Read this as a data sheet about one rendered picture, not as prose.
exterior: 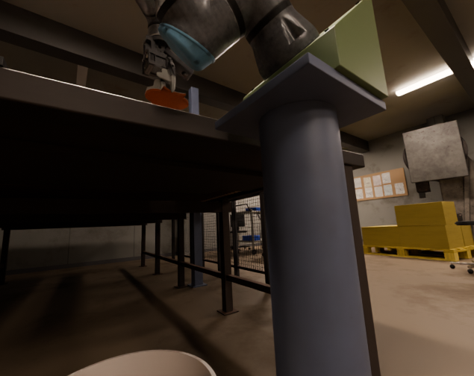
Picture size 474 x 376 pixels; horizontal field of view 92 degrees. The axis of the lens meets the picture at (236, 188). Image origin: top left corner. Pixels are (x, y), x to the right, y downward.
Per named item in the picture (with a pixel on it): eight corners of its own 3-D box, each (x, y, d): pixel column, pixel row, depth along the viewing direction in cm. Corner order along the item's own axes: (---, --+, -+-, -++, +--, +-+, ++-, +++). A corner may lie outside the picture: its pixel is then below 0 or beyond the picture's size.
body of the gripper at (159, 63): (142, 76, 78) (141, 45, 79) (166, 84, 83) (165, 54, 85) (149, 63, 72) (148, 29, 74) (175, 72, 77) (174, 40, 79)
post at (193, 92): (207, 285, 254) (202, 87, 295) (192, 288, 245) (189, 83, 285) (201, 282, 268) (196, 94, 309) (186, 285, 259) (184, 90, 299)
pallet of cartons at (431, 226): (355, 255, 423) (349, 209, 437) (381, 249, 492) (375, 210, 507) (473, 262, 303) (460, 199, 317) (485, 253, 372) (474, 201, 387)
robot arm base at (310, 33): (324, 30, 55) (302, -11, 52) (312, 42, 45) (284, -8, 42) (275, 71, 65) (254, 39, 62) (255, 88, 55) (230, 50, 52)
